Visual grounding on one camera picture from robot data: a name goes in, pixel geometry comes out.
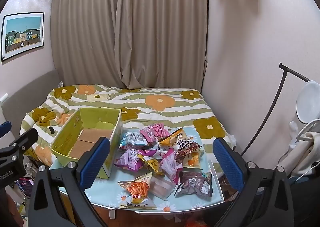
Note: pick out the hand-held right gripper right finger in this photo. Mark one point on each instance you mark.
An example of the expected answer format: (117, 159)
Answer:
(228, 163)

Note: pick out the white garment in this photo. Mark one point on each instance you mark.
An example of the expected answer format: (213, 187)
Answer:
(300, 152)

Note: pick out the white pink snack packet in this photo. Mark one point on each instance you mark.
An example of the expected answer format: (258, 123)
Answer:
(162, 151)

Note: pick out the light blue snack packet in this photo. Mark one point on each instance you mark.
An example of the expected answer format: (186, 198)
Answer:
(131, 140)

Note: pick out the magenta snack packet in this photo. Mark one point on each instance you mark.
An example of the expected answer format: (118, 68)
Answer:
(171, 168)

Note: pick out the gold snack packet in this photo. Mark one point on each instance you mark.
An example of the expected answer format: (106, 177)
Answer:
(151, 164)

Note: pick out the black curved lamp stand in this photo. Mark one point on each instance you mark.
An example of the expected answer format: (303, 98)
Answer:
(282, 84)

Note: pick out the small black device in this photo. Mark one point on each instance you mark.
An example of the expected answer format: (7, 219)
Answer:
(51, 130)

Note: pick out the brown striped snack packet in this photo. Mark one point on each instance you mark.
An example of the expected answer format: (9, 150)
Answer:
(186, 148)

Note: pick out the dark purple snack packet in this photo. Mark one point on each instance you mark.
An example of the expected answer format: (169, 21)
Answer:
(195, 183)

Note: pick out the beige curtain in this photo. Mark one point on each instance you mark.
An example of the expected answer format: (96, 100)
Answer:
(125, 29)

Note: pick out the pale yellow chips packet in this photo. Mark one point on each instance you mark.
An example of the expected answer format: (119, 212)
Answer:
(195, 160)

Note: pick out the framed wall poster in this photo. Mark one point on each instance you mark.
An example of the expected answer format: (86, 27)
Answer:
(22, 32)

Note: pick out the white round lamp head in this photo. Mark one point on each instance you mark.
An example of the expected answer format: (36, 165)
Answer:
(307, 102)

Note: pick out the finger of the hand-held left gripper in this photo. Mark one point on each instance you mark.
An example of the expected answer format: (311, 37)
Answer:
(5, 128)
(25, 139)

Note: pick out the yellow snack packet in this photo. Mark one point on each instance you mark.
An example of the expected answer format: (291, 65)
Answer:
(172, 139)

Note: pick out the floral striped blanket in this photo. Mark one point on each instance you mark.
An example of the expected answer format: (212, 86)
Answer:
(162, 114)

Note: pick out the grey headboard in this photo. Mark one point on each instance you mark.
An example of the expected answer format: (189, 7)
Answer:
(30, 92)

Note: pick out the green cardboard box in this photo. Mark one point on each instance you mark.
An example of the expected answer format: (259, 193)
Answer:
(75, 122)

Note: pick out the orange sticks snack packet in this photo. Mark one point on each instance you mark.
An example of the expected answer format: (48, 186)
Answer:
(136, 189)

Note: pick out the white wall socket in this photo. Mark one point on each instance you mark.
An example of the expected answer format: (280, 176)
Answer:
(3, 98)

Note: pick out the translucent pink packet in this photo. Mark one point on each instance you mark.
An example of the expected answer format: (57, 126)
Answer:
(161, 186)

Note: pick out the light purple snack packet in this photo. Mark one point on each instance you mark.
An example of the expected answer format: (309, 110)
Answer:
(128, 159)

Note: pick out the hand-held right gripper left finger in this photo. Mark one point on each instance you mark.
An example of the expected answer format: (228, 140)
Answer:
(96, 163)

